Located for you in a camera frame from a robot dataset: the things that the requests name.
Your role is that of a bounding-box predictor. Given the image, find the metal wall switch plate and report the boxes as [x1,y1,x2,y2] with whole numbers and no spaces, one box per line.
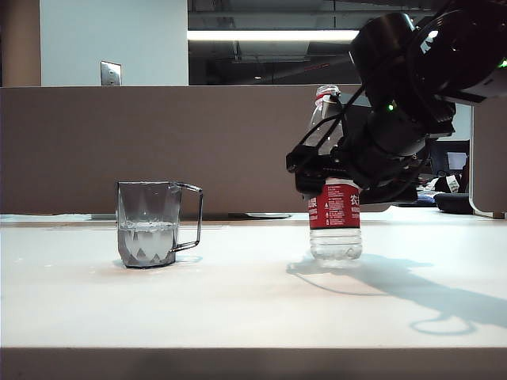
[100,60,123,86]

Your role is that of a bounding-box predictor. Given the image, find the long brown desk partition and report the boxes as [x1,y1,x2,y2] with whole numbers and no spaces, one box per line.
[0,85,375,217]

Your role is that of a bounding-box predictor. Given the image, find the black bag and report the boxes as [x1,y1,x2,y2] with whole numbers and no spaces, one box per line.
[433,192,473,215]

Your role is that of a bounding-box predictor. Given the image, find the grey transparent faceted mug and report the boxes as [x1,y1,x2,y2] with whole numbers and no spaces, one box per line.
[116,180,204,269]

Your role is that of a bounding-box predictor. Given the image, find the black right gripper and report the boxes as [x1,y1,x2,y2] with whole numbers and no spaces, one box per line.
[287,102,433,207]

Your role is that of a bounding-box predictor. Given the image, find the long ceiling light strip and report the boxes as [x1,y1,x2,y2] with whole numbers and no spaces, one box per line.
[188,30,360,42]

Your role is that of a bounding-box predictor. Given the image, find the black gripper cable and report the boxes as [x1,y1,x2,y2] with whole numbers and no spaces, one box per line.
[291,85,365,159]

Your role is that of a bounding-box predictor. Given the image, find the clear water bottle red label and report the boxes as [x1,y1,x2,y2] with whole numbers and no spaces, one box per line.
[307,84,364,261]

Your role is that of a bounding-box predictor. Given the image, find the computer monitor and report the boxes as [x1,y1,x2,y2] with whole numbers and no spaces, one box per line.
[446,151,469,172]

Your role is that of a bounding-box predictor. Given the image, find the brown partition with pale edge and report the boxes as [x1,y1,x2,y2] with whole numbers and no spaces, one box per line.
[469,101,507,220]

